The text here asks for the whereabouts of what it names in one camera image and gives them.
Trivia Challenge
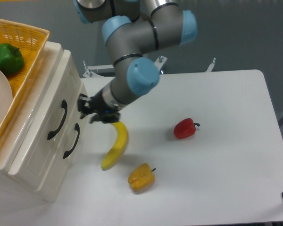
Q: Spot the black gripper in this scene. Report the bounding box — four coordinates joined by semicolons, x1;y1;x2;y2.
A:
77;90;120;124

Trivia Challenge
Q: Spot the white top drawer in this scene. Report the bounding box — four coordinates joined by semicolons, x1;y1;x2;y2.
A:
8;50;82;191

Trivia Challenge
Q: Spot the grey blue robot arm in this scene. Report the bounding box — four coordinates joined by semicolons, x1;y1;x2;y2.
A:
74;0;198;123

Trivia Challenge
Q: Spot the white drawer cabinet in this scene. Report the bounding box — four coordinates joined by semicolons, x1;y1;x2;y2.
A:
0;41;89;203

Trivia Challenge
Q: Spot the yellow banana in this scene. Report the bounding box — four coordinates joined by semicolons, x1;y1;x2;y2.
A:
101;122;128;170

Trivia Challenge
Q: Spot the yellow bell pepper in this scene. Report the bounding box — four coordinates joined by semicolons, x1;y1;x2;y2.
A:
127;163;155;191

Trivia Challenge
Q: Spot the yellow woven basket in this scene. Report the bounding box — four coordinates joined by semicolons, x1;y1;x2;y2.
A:
0;19;50;140

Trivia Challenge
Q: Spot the green bell pepper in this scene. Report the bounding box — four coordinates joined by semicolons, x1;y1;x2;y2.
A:
0;43;24;75

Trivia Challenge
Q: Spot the red bell pepper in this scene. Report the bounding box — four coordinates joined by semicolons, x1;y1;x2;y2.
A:
173;118;200;139

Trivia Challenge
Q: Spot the black lower drawer handle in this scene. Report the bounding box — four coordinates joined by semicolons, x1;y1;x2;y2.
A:
63;123;81;159

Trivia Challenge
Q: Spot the black drawer handle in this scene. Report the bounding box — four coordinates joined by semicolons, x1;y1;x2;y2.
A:
47;99;68;140
63;123;81;159

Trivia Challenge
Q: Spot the black top drawer handle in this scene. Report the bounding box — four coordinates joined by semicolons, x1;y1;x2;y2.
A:
47;99;68;140

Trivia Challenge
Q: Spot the metal table bracket far left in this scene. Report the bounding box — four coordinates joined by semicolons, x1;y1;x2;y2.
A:
83;60;115;78

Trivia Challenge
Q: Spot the metal table bracket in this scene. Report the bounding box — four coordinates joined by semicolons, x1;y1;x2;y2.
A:
154;56;167;74
83;60;115;78
206;58;216;73

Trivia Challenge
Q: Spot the metal table bracket right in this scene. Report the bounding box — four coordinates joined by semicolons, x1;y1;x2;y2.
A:
206;58;216;73

